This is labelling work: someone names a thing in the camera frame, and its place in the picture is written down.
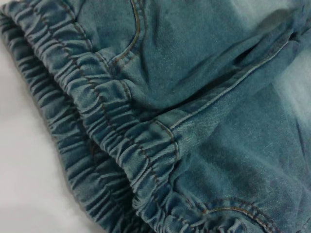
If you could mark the blue denim shorts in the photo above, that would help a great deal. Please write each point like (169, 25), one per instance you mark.
(182, 109)

